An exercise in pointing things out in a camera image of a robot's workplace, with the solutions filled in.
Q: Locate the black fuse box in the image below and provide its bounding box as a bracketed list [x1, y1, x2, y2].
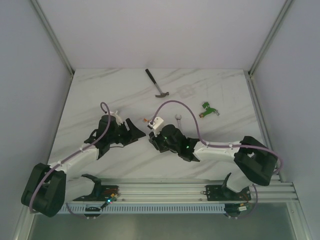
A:
[158, 146, 173, 153]

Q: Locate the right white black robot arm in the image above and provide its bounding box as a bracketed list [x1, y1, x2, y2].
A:
[148, 124, 277, 200]

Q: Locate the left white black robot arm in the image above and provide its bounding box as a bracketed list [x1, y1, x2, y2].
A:
[20, 114, 146, 217]

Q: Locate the clear plastic fuse box cover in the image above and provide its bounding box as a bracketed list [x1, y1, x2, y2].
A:
[176, 84, 196, 99]

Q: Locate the silver combination wrench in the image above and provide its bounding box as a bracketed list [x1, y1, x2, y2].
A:
[175, 114, 184, 133]

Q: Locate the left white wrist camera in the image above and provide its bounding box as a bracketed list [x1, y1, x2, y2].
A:
[108, 110, 124, 126]

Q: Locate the claw hammer black handle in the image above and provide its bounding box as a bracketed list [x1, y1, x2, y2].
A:
[145, 69, 170, 98]

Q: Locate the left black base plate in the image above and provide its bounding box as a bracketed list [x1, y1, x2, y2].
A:
[73, 185, 119, 202]

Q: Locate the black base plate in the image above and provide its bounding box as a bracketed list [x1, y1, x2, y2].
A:
[73, 185, 119, 202]
[202, 185, 252, 202]

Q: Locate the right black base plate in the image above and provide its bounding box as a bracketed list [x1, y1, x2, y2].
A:
[202, 185, 252, 202]

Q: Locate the grey slotted cable duct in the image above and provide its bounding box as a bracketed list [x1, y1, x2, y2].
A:
[34, 204, 288, 215]

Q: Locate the aluminium mounting rail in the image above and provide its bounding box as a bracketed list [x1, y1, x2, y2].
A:
[102, 175, 299, 204]

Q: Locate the left aluminium frame post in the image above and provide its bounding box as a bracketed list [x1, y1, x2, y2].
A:
[29, 0, 75, 78]

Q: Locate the aluminium frame post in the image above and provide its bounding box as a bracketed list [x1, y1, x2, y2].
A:
[29, 0, 75, 78]
[248, 0, 295, 77]

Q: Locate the right aluminium frame post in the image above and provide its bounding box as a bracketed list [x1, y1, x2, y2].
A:
[248, 0, 295, 77]

